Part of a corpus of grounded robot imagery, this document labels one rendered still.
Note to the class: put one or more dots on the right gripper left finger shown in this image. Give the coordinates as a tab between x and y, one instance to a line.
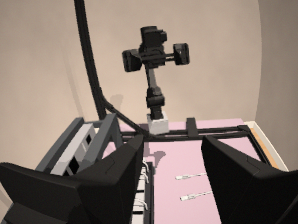
103	193

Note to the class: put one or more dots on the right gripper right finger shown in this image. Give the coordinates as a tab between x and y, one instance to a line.
246	190

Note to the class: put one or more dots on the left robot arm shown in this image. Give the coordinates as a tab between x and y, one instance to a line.
154	100

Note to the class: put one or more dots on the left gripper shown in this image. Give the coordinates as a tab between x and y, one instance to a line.
134	63

